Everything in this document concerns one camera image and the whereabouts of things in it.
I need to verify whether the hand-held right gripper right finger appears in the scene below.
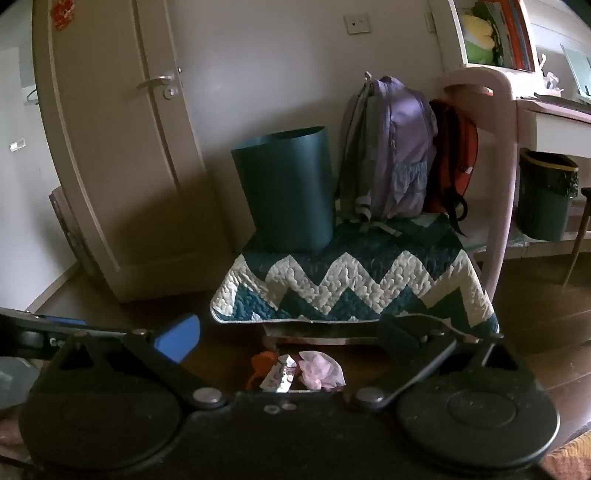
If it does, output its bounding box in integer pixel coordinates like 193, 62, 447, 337
352, 314, 521, 412

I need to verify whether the purple backpack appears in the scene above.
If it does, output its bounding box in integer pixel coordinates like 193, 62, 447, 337
336, 71, 438, 236

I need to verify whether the brown cardboard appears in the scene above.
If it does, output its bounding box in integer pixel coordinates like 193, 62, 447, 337
48, 185, 89, 274

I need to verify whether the orange wrapper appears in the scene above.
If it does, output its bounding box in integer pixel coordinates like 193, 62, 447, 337
246, 351, 280, 393

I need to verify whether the teal white zigzag quilt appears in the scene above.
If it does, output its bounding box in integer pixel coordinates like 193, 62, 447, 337
210, 215, 500, 337

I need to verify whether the white printed snack wrapper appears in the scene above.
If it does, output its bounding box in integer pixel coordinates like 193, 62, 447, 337
259, 354, 299, 394

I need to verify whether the orange backpack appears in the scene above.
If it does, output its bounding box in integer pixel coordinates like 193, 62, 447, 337
422, 99, 479, 236

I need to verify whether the teal trash bin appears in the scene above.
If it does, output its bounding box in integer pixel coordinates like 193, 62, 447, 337
231, 126, 336, 254

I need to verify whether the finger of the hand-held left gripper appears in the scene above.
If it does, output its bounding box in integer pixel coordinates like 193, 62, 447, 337
31, 315, 88, 334

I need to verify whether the pink white desk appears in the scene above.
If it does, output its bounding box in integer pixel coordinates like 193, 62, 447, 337
471, 95, 591, 259

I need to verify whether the wooden stick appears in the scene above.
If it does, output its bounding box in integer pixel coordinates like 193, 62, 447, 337
562, 187, 591, 288

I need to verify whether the white bookshelf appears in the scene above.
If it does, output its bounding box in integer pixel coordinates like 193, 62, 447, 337
429, 0, 591, 75

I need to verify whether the green yellow plush toy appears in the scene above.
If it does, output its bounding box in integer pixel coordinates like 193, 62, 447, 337
464, 14, 498, 65

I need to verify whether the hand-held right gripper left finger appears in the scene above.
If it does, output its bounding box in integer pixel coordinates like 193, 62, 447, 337
55, 314, 228, 409

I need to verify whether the beige door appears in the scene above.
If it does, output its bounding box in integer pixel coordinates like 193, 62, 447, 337
31, 0, 209, 304

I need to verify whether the dark green lined bin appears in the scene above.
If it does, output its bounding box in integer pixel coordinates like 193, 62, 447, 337
516, 148, 580, 242

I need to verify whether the metal door handle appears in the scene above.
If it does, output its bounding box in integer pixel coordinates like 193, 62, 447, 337
137, 74, 176, 91

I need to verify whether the white tissue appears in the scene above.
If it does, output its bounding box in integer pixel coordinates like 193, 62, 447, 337
541, 55, 561, 93

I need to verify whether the pink plastic bag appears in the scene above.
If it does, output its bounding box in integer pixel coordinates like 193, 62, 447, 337
295, 351, 346, 394

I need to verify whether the orange patterned cloth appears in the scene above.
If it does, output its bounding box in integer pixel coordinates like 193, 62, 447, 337
540, 429, 591, 480

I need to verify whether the red door sticker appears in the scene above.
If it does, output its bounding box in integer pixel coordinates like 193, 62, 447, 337
52, 0, 77, 30

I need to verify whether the wall socket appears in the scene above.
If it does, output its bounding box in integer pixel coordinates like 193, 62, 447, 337
344, 13, 371, 36

